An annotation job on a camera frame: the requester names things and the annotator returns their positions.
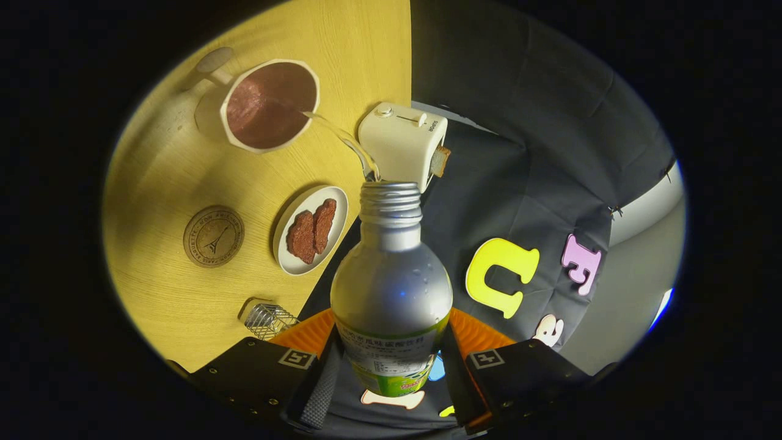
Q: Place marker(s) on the black backdrop cloth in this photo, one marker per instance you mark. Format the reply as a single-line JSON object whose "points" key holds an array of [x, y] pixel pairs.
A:
{"points": [[519, 122]]}

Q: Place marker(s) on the white plate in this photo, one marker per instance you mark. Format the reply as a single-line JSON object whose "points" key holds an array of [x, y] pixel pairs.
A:
{"points": [[308, 269]]}

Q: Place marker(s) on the reddish brown meat slice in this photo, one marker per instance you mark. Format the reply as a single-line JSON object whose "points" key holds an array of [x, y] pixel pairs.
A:
{"points": [[324, 223], [300, 237]]}

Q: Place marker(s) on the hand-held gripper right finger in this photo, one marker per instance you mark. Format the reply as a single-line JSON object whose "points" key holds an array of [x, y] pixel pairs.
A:
{"points": [[457, 385]]}

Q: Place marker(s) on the cream toaster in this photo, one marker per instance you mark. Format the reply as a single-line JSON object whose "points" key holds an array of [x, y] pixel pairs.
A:
{"points": [[400, 143]]}

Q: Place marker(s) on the silver juice bottle green label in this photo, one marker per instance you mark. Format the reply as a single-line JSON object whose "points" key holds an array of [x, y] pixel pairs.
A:
{"points": [[391, 287]]}

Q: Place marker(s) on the toasted bread slice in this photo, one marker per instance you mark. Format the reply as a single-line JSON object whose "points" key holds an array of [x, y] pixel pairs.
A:
{"points": [[440, 160]]}

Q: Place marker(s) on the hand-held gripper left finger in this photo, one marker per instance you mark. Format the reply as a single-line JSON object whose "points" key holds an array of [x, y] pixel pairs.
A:
{"points": [[314, 391]]}

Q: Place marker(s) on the round cork coaster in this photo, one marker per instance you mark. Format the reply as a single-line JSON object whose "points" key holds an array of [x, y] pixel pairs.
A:
{"points": [[214, 236]]}

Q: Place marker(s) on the wooden table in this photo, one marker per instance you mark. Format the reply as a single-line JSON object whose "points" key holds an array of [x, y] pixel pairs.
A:
{"points": [[159, 159]]}

